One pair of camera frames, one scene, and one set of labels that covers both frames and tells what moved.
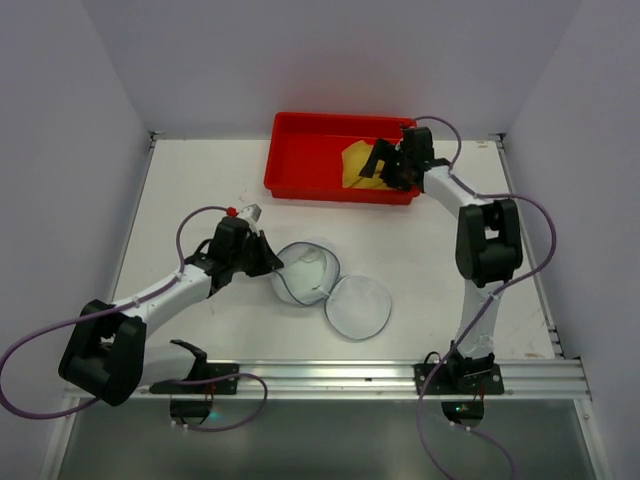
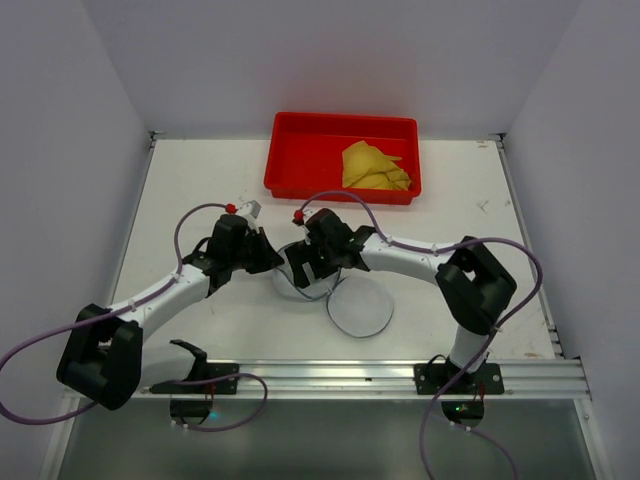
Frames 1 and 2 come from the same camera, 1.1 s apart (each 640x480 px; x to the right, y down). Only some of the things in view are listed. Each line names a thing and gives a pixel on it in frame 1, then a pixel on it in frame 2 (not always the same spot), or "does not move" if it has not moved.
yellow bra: [353, 159] does not move
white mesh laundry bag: [356, 307] does not move
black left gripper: [254, 251] does not move
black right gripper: [392, 167] → [307, 259]
